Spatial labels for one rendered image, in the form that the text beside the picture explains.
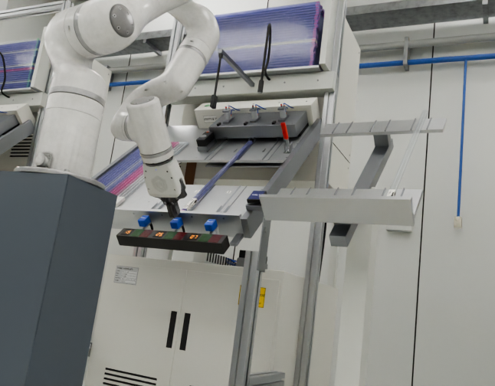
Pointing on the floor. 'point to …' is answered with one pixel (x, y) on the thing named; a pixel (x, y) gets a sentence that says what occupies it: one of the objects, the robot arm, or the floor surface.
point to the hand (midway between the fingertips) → (173, 209)
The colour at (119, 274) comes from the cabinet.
